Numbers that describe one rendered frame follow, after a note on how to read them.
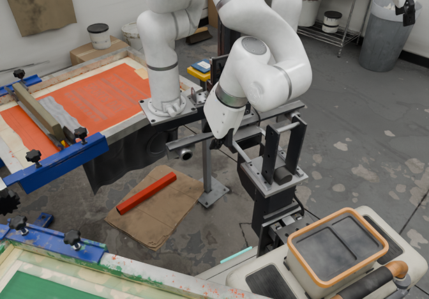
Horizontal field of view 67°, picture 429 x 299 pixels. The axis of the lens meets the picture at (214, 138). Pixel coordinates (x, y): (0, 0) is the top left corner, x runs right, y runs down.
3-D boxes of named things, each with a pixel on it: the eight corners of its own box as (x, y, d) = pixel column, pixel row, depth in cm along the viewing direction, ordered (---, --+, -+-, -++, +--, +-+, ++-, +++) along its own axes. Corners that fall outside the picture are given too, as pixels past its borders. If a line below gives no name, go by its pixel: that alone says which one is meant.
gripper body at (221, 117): (209, 75, 71) (197, 108, 79) (226, 110, 66) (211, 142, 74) (239, 73, 74) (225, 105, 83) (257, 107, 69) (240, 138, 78)
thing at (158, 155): (169, 144, 170) (163, 91, 148) (180, 152, 165) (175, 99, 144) (88, 192, 146) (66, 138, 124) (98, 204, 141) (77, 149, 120)
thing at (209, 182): (207, 174, 238) (205, 52, 175) (230, 190, 227) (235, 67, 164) (185, 190, 227) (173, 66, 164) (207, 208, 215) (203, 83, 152)
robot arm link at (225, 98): (212, 68, 69) (208, 77, 72) (226, 99, 65) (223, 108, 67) (242, 66, 72) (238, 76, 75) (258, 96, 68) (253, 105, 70)
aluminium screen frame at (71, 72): (129, 52, 177) (128, 45, 175) (203, 94, 146) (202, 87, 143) (-31, 113, 136) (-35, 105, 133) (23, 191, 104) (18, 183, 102)
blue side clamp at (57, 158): (102, 143, 123) (98, 129, 119) (109, 150, 121) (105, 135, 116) (21, 186, 107) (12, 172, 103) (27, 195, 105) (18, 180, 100)
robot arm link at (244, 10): (233, -12, 53) (282, 106, 55) (283, -21, 60) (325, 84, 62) (207, 13, 61) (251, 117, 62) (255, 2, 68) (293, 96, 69)
